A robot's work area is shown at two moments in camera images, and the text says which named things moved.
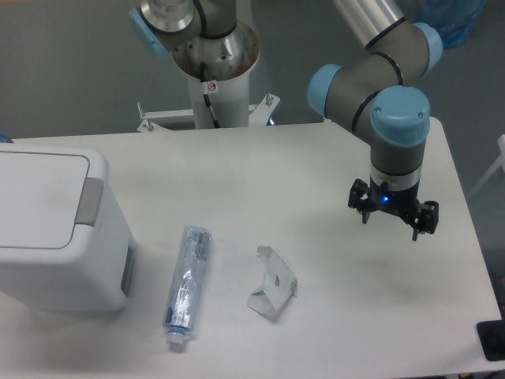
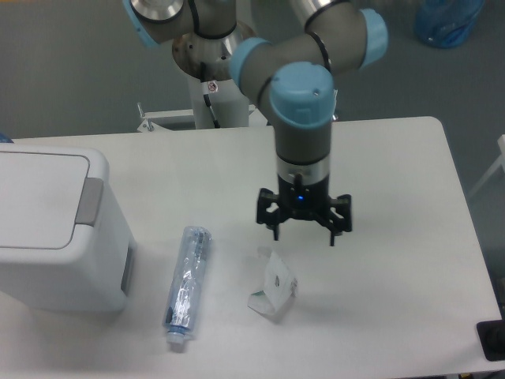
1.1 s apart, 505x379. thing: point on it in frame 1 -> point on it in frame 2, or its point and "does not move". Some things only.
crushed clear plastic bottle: x=184 y=287 does not move
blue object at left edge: x=5 y=138 does not move
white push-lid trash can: x=65 y=241 does not move
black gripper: x=404 y=203 -> x=302 y=202
